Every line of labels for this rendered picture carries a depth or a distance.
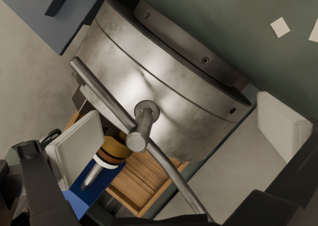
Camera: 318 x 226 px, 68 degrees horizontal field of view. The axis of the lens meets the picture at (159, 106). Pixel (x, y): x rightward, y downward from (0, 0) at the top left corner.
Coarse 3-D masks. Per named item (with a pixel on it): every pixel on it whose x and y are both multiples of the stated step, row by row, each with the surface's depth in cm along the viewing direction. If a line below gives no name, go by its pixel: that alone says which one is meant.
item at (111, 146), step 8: (104, 136) 47; (112, 136) 45; (120, 136) 46; (104, 144) 47; (112, 144) 46; (120, 144) 45; (104, 152) 47; (112, 152) 47; (120, 152) 47; (128, 152) 48; (104, 160) 48; (112, 160) 48; (120, 160) 49
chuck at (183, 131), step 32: (96, 32) 34; (96, 64) 33; (128, 64) 30; (96, 96) 32; (128, 96) 31; (160, 96) 30; (160, 128) 32; (192, 128) 33; (224, 128) 36; (192, 160) 37
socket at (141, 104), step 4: (144, 100) 31; (148, 100) 30; (140, 104) 31; (144, 104) 31; (148, 104) 31; (152, 104) 31; (156, 104) 31; (136, 108) 31; (140, 108) 31; (152, 108) 31; (156, 108) 31; (136, 112) 31; (156, 112) 31; (152, 116) 31; (156, 116) 31
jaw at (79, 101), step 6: (78, 78) 36; (84, 84) 35; (78, 90) 38; (72, 96) 39; (78, 96) 38; (78, 102) 38; (84, 102) 36; (78, 108) 37; (84, 108) 37; (90, 108) 38; (102, 120) 41; (102, 126) 42; (108, 126) 43; (114, 126) 44; (108, 132) 44; (114, 132) 45
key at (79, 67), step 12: (72, 60) 22; (84, 72) 23; (96, 84) 23; (108, 96) 23; (120, 108) 24; (120, 120) 24; (132, 120) 24; (156, 156) 25; (168, 168) 25; (180, 180) 25; (180, 192) 25; (192, 192) 25; (192, 204) 25
